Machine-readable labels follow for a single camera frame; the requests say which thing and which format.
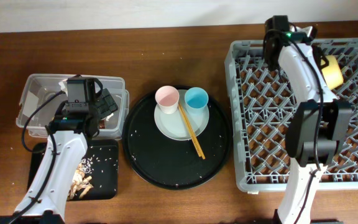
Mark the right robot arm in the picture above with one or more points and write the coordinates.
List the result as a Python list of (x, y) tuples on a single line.
[(318, 127)]

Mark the food scraps pile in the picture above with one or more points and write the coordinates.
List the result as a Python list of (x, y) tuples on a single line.
[(80, 184)]

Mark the rectangular black tray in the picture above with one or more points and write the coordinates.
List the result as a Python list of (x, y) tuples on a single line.
[(100, 165)]

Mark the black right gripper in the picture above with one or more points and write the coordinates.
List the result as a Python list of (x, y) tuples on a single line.
[(317, 53)]

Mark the round black tray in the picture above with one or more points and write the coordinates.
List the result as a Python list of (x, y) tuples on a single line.
[(172, 164)]

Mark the gold coffee sachet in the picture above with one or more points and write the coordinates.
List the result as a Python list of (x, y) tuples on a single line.
[(102, 124)]

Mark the grey dishwasher rack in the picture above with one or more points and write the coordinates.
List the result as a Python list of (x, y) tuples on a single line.
[(262, 106)]

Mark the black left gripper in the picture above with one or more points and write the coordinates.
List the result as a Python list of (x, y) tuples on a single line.
[(107, 105)]

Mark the grey round plate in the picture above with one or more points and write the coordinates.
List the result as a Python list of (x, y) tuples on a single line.
[(172, 125)]

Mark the clear plastic waste bin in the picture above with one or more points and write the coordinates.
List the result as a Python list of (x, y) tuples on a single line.
[(39, 87)]

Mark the pink plastic cup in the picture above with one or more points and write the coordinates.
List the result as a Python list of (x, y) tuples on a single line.
[(167, 98)]

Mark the blue plastic cup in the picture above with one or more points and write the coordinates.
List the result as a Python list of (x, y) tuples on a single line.
[(196, 100)]

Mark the white napkin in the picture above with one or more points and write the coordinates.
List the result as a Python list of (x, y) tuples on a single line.
[(63, 85)]

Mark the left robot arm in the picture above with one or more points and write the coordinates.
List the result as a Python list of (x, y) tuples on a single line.
[(46, 198)]

